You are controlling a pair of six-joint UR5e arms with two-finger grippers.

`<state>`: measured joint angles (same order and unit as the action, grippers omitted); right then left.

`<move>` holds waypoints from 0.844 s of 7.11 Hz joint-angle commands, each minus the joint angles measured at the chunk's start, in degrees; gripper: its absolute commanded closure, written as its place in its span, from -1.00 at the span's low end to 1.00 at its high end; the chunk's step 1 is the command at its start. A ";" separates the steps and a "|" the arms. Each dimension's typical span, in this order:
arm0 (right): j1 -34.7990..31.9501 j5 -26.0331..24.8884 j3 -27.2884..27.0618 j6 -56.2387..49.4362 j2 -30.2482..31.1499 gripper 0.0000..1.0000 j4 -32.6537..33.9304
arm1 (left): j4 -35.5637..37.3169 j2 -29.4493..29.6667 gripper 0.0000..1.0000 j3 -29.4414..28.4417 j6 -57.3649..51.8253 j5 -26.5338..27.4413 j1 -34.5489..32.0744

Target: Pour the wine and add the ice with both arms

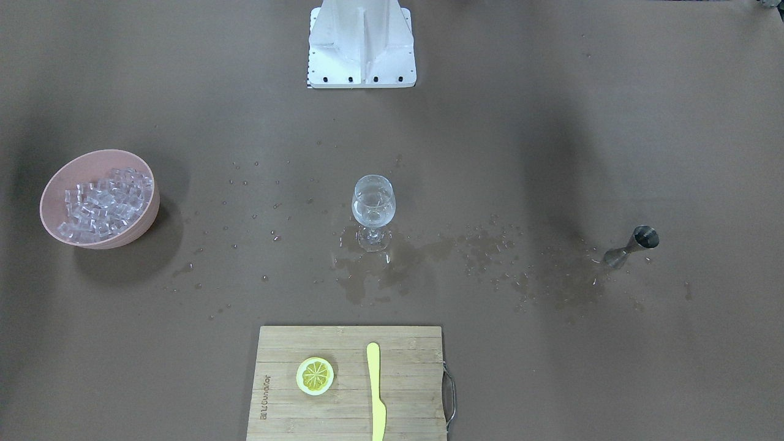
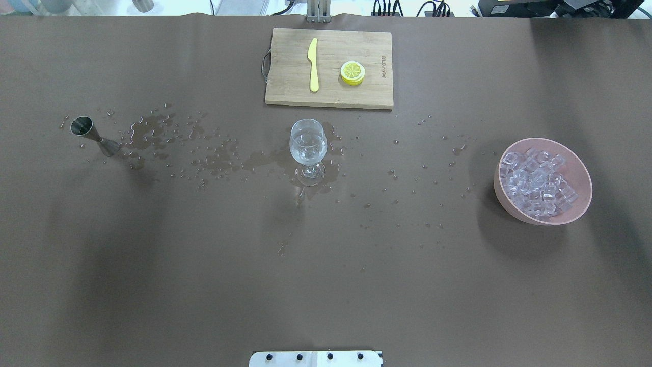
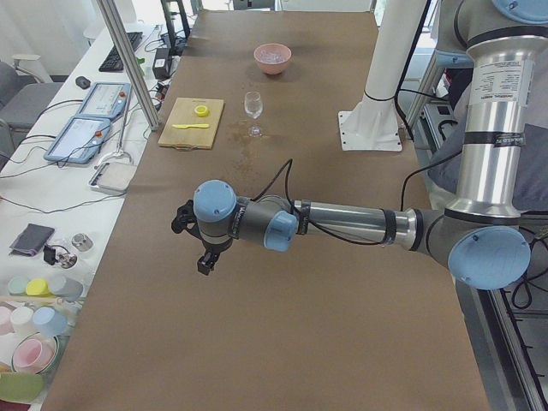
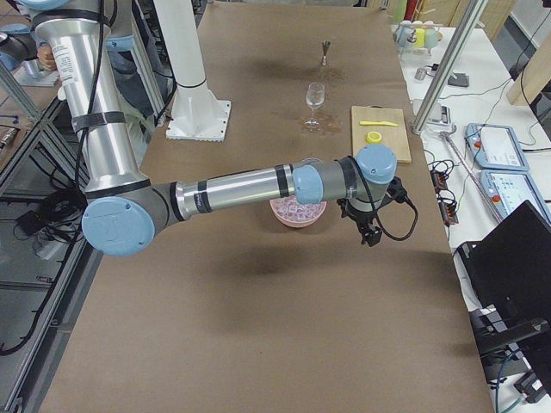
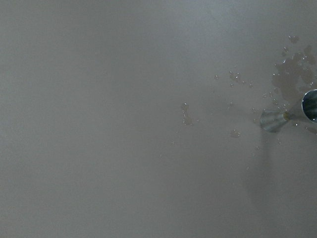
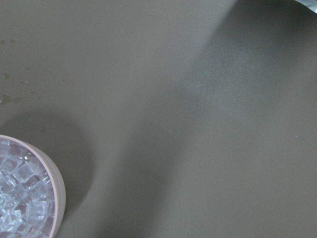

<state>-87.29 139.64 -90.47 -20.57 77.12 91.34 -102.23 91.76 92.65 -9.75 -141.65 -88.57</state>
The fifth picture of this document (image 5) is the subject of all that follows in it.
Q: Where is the steel double jigger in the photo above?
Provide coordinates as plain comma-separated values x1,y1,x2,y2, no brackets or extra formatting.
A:
260,89,317,133

